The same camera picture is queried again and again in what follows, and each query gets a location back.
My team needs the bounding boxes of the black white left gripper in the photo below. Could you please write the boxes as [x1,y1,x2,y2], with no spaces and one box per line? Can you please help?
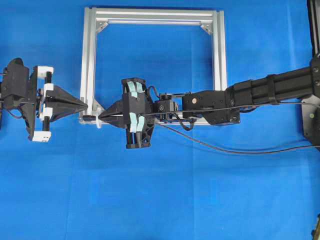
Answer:
[23,66,88,143]

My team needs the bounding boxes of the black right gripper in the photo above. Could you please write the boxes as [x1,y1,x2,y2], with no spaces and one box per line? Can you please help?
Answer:
[98,77,155,149]

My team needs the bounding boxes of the black USB wire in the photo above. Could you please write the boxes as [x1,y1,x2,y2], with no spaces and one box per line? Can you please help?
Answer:
[83,101,320,155]

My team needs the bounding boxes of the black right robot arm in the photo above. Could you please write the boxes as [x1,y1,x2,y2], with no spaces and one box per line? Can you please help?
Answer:
[98,56,320,149]

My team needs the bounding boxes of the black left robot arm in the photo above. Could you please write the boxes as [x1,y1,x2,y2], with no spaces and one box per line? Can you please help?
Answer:
[0,59,88,143]

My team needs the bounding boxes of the black metal stand right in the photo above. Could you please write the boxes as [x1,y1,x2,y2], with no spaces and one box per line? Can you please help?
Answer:
[301,0,320,150]

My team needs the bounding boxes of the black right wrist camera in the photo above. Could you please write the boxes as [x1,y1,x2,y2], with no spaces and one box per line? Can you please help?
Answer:
[122,92,152,125]

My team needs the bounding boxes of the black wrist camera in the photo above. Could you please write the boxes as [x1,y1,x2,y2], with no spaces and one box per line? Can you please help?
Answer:
[1,57,29,110]
[122,92,152,125]

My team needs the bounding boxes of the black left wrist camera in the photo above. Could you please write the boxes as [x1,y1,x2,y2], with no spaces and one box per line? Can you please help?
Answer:
[1,57,29,110]

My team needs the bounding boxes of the aluminium extrusion frame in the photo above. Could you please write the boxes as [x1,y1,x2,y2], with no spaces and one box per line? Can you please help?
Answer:
[78,7,227,128]

